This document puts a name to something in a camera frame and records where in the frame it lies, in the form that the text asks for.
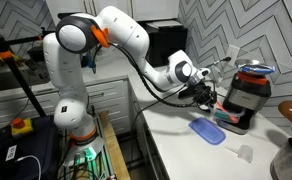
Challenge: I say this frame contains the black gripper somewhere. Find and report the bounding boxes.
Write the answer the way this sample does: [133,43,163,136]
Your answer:
[178,83,217,112]

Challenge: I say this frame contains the clear plastic bowl with items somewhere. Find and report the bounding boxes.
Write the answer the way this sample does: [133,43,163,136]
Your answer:
[209,102,245,124]

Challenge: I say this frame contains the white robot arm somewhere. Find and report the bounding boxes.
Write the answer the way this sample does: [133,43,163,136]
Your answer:
[43,6,210,153]

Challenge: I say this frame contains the black silver coffeemaker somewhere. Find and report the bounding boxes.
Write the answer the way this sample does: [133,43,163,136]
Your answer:
[215,59,271,135]

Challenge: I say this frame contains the blue packet on coffeemaker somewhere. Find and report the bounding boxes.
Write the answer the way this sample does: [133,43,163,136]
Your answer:
[240,65,275,75]

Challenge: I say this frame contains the blue plastic lid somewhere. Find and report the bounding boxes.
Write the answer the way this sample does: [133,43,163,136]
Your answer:
[189,117,226,145]

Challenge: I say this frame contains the clear plastic measuring scoop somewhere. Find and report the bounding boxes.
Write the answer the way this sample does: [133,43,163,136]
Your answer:
[228,145,253,163]

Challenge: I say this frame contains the black box appliance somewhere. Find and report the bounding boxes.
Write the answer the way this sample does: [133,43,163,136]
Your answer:
[142,23,188,67]

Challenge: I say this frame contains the white lower cabinet drawers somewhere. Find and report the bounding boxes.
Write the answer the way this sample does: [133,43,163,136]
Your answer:
[0,79,131,135]

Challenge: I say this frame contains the grey pot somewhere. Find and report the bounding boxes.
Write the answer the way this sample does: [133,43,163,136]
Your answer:
[270,138,292,180]

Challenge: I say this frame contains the white upper cabinet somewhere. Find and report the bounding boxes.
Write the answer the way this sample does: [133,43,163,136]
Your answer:
[45,0,180,24]

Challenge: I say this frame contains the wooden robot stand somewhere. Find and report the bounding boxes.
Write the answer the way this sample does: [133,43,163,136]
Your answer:
[57,110,131,180]

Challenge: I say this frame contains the blue bottle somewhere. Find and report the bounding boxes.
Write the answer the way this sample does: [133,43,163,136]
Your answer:
[84,53,96,69]

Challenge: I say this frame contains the yellow emergency stop button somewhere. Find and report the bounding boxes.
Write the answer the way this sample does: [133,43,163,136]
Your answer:
[11,117,34,137]

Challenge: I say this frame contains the black bag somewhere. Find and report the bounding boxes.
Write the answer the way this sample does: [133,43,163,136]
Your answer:
[0,116,60,180]

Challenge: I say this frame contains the black power cable on counter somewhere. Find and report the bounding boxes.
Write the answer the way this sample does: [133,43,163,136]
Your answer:
[129,56,233,134]

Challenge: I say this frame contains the white wall outlet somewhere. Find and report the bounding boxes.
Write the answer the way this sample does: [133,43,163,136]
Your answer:
[226,45,240,67]

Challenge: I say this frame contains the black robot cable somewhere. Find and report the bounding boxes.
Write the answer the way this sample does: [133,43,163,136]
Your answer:
[91,41,217,108]

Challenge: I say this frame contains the white usb cable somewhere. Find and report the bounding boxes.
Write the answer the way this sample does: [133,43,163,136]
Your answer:
[16,154,42,180]

